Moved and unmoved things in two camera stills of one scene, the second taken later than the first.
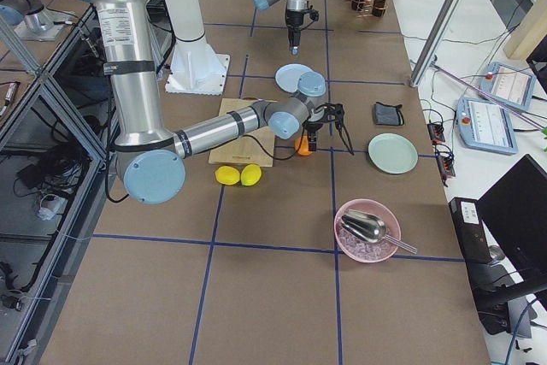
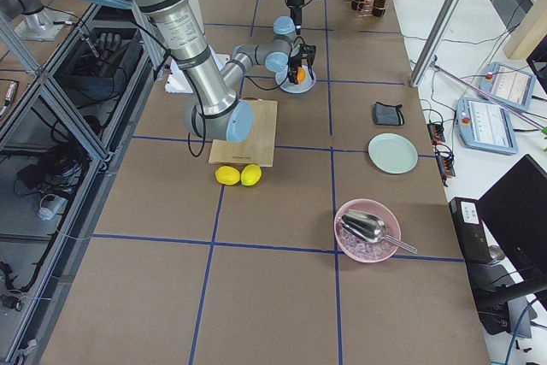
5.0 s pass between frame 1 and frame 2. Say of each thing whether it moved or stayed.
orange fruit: moved
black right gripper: moved
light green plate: stayed
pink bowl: stayed
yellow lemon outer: stayed
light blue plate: stayed
